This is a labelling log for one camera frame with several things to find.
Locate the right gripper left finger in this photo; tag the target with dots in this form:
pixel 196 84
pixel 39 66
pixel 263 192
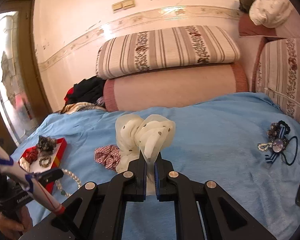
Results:
pixel 96 211

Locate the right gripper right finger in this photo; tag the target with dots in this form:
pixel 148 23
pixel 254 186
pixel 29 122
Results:
pixel 204 210

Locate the red shallow tray box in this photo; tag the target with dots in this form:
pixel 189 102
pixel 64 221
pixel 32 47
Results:
pixel 46 163

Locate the dark red polka-dot scrunchie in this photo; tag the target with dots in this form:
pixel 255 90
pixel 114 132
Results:
pixel 31 154

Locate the red white plaid scrunchie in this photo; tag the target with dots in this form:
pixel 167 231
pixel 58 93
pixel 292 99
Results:
pixel 108 156

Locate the black sheer dotted scrunchie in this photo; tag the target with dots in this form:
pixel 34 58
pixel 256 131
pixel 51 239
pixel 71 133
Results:
pixel 46 145

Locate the cream sheer dotted scrunchie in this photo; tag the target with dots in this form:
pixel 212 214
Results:
pixel 148 137

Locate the white cherry print scrunchie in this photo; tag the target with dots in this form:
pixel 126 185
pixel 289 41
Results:
pixel 23 163

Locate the person's left hand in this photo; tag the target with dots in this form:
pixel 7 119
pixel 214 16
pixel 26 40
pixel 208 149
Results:
pixel 11 228

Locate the light blue bed blanket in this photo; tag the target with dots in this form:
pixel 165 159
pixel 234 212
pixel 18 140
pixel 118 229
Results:
pixel 215 140

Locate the wooden glass door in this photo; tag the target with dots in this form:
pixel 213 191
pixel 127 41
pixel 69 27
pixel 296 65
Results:
pixel 23 101

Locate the black red clothes pile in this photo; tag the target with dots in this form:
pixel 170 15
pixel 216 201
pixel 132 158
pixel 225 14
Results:
pixel 85 95

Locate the pink bolster cushion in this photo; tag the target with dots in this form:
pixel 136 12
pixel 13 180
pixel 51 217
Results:
pixel 173 87

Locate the striped floral side cushion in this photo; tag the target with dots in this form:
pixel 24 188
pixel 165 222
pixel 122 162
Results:
pixel 278 75

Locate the striped floral pillow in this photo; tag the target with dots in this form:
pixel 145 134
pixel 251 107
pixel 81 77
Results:
pixel 164 48

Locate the pink sofa armrest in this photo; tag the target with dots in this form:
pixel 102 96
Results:
pixel 289 29

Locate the white cloth on armrest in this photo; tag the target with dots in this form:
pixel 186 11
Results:
pixel 270 13

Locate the beige wall switch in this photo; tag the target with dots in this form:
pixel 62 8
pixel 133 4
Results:
pixel 123 5

